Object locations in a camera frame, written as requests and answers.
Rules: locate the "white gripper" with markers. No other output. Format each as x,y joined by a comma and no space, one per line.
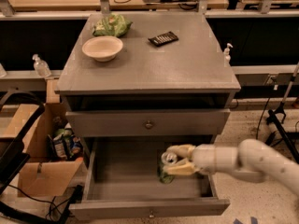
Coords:
206,159

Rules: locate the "green soda can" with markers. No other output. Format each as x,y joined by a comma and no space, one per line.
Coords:
165,176

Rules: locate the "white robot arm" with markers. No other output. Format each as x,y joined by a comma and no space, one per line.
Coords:
251,161

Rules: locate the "closed grey top drawer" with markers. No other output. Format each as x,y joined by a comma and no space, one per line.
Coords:
148,123

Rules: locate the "open grey middle drawer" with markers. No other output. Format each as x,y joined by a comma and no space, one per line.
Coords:
123,181

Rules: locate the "grey wooden drawer cabinet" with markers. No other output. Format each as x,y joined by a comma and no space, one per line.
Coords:
188,74

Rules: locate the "black tripod stand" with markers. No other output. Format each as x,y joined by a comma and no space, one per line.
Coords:
275,119

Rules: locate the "small white pump bottle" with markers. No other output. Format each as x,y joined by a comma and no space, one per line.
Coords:
226,52

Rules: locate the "snack packets in box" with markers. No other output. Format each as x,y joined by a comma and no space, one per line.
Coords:
64,144

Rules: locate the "cardboard box with snacks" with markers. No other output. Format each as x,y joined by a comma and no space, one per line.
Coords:
43,175

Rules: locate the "green chip bag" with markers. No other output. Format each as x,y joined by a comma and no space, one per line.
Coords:
112,25

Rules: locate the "clear sanitizer pump bottle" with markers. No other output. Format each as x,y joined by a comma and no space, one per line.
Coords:
41,66

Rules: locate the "black chair frame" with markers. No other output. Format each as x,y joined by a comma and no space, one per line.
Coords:
12,157

